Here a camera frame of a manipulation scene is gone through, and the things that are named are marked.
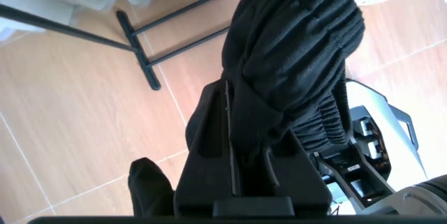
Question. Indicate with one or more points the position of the black clothes rack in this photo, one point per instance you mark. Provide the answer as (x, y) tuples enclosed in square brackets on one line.
[(139, 53)]

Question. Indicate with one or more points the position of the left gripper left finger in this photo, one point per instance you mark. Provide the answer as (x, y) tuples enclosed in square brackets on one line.
[(206, 182)]

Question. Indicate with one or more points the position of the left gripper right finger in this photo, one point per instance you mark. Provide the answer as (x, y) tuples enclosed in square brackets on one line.
[(300, 182)]

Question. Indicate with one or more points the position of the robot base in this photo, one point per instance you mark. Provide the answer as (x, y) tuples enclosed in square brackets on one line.
[(391, 140)]

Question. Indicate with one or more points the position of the black shorts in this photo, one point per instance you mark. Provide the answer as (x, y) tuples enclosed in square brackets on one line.
[(293, 42)]

